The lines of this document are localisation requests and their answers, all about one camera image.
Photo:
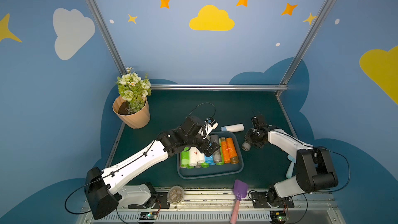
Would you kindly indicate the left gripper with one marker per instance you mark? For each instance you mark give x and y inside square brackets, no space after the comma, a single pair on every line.
[204,140]

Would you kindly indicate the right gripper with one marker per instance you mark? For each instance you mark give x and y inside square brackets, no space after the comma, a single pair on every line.
[254,135]

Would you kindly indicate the orange trash bag roll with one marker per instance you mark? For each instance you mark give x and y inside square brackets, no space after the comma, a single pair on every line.
[232,151]
[225,151]

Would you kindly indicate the grey trash bag roll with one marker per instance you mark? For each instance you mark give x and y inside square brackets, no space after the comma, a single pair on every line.
[246,146]
[216,154]

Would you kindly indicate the white trash bag roll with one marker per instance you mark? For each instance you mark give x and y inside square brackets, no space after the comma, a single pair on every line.
[200,158]
[193,157]

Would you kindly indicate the green trash bag roll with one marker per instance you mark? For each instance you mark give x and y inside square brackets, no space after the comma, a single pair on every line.
[221,163]
[184,158]

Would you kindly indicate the dark teal storage box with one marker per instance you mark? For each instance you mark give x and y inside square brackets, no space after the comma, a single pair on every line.
[214,171]

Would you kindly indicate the blue trash bag roll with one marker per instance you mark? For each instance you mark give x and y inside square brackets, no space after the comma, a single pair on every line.
[209,161]

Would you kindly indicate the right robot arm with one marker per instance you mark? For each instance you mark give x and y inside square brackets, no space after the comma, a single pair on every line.
[314,166]

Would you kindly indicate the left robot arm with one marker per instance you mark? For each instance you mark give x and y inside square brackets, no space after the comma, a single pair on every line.
[103,188]

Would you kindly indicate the light blue toy spade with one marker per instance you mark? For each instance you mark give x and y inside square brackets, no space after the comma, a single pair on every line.
[291,166]

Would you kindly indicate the purple toy shovel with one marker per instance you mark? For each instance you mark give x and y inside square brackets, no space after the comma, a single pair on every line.
[240,191]

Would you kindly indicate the clear plastic lidded cup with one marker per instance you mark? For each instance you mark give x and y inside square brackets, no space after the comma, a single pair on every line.
[175,195]

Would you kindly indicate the right controller board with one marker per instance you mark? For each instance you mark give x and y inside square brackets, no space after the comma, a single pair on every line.
[278,217]

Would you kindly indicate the controller board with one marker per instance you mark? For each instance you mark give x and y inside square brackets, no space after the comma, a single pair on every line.
[278,217]
[150,216]

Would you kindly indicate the flower pot with plant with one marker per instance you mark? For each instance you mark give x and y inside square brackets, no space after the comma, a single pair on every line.
[132,106]

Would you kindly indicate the left controller board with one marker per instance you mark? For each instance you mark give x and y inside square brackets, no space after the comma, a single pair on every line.
[150,216]

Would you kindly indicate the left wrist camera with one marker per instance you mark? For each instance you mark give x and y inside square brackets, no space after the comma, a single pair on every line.
[209,126]

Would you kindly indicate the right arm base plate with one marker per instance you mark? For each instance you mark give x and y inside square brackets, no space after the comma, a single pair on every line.
[263,199]

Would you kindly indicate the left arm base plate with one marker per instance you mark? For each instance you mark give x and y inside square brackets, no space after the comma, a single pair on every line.
[160,200]

